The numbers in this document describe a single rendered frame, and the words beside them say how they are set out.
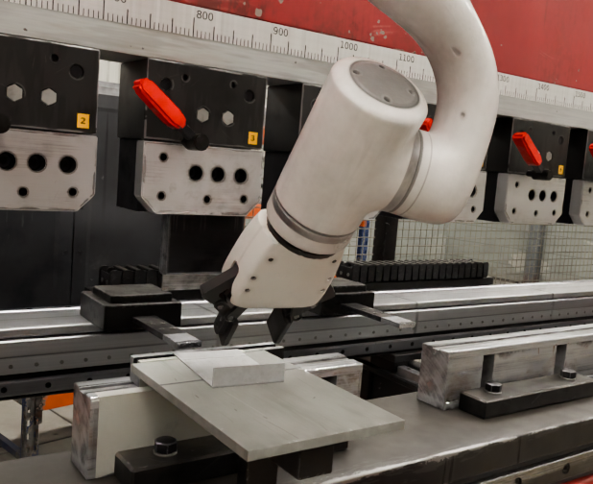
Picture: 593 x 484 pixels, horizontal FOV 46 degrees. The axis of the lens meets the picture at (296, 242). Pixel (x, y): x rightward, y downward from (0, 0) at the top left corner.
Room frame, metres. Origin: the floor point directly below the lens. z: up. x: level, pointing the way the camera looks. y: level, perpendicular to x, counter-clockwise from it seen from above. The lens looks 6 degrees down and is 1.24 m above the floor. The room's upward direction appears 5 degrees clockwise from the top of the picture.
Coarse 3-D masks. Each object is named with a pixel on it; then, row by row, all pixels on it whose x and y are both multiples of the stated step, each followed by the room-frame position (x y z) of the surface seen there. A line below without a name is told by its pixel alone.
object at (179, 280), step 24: (168, 216) 0.80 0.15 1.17; (192, 216) 0.82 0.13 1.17; (216, 216) 0.83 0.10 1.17; (240, 216) 0.85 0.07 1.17; (168, 240) 0.80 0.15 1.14; (192, 240) 0.82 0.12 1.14; (216, 240) 0.84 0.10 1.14; (168, 264) 0.80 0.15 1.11; (192, 264) 0.82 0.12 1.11; (216, 264) 0.84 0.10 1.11; (168, 288) 0.81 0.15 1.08; (192, 288) 0.83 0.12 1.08
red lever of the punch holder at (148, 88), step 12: (144, 84) 0.70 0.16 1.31; (144, 96) 0.71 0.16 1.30; (156, 96) 0.71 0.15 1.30; (156, 108) 0.71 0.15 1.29; (168, 108) 0.72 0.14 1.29; (168, 120) 0.72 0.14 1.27; (180, 120) 0.73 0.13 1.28; (180, 132) 0.74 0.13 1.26; (192, 132) 0.74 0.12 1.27; (192, 144) 0.74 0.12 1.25; (204, 144) 0.74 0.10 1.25
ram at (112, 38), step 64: (0, 0) 0.66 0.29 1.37; (192, 0) 0.77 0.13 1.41; (256, 0) 0.82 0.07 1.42; (320, 0) 0.87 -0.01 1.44; (512, 0) 1.07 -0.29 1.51; (576, 0) 1.16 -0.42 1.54; (256, 64) 0.82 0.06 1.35; (320, 64) 0.88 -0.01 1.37; (512, 64) 1.08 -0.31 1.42; (576, 64) 1.17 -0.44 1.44; (576, 128) 1.20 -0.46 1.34
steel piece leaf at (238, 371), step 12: (192, 360) 0.79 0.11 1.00; (204, 360) 0.80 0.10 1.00; (216, 360) 0.80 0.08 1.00; (228, 360) 0.81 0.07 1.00; (240, 360) 0.81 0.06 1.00; (252, 360) 0.81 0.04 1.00; (204, 372) 0.75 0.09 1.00; (216, 372) 0.71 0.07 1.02; (228, 372) 0.71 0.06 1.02; (240, 372) 0.72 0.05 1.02; (252, 372) 0.73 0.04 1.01; (264, 372) 0.73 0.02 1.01; (276, 372) 0.74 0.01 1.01; (216, 384) 0.71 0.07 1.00; (228, 384) 0.71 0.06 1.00; (240, 384) 0.72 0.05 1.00; (252, 384) 0.73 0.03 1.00
